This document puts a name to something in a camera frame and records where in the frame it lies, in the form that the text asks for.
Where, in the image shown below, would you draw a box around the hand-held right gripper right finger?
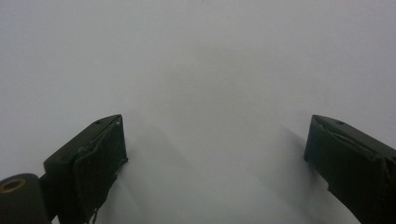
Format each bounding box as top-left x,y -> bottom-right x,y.
304,114 -> 396,224

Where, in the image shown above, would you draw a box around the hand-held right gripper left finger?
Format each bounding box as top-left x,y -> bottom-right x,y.
43,114 -> 129,224

